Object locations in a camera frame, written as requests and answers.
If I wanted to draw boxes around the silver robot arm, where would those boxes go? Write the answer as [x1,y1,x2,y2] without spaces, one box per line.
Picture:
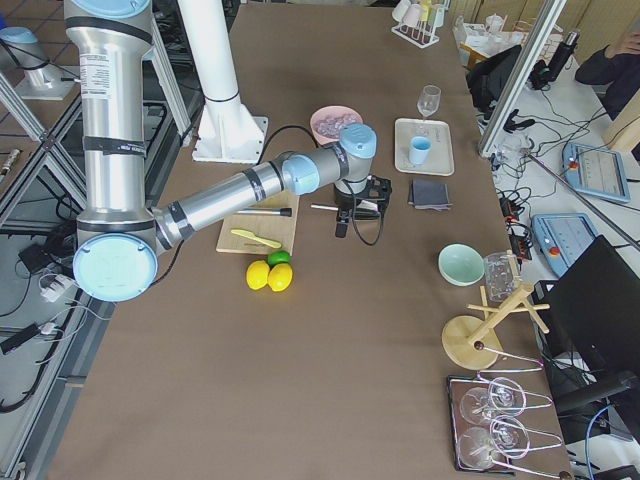
[64,1,377,302]

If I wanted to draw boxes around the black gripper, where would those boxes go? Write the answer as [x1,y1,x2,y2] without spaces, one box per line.
[333,175,392,238]

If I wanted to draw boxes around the clear wine glass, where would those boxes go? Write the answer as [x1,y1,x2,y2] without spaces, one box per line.
[416,85,441,136]

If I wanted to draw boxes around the bamboo cutting board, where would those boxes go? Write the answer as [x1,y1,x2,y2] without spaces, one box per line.
[216,191,299,255]

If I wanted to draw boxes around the green lime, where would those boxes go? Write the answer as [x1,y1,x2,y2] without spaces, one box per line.
[267,250,291,267]

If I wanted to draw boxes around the upper blue teach pendant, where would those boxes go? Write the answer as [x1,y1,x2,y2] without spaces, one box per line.
[562,142,631,203]

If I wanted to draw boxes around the pink bowl of ice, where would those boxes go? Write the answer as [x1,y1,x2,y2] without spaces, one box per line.
[310,105,362,145]

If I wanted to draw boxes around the blue teach pendant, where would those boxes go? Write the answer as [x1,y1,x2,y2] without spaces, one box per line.
[562,142,631,203]
[531,213,598,277]

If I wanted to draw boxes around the black framed glass tray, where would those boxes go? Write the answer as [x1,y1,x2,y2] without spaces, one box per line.
[446,376,514,478]

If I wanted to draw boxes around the black computer monitor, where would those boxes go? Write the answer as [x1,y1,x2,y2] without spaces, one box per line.
[533,235,639,380]

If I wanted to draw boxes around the lower whole yellow lemon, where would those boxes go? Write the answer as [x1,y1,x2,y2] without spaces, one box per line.
[267,263,293,292]

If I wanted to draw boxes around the inverted wine glass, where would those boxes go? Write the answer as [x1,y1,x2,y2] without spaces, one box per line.
[459,377,526,425]
[457,416,531,471]

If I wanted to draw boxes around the light blue plastic cup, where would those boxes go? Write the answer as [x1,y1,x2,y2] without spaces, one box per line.
[408,136,432,166]

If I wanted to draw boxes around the wooden cup tree stand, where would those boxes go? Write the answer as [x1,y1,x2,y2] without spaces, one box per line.
[441,283,550,371]

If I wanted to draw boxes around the aluminium frame post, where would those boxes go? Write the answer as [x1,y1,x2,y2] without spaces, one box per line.
[478,0,566,158]

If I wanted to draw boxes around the white wire cup rack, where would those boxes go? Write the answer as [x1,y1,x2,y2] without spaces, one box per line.
[391,0,449,49]

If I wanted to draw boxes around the yellow plastic knife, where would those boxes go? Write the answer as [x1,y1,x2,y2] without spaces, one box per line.
[230,228,282,249]

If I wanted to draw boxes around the pale green bowl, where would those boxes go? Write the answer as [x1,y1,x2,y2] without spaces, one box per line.
[438,244,485,286]

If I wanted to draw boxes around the folded grey cloth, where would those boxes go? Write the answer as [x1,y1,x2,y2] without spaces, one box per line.
[408,179,452,211]

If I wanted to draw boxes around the lower inverted wine glass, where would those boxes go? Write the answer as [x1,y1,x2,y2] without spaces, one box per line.
[457,416,531,471]

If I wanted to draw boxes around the upper whole yellow lemon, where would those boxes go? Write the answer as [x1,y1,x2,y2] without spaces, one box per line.
[245,260,270,290]

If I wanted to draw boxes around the stainless steel ice scoop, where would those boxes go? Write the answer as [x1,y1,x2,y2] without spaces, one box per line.
[311,200,380,220]

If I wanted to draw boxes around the cream plastic tray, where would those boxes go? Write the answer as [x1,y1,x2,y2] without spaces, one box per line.
[394,118,455,176]

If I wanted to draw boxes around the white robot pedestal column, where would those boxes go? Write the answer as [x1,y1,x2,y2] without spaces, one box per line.
[179,0,268,164]

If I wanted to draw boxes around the upper inverted wine glass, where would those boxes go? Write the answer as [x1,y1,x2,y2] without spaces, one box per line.
[459,377,526,425]

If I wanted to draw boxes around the whole yellow lemon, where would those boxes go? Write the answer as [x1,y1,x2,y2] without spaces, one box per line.
[267,263,293,292]
[245,260,270,290]

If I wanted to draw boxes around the glass jar on stand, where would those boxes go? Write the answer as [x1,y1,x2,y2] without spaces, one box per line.
[484,251,520,302]

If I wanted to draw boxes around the lower blue teach pendant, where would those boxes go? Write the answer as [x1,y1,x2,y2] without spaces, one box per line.
[531,213,598,277]

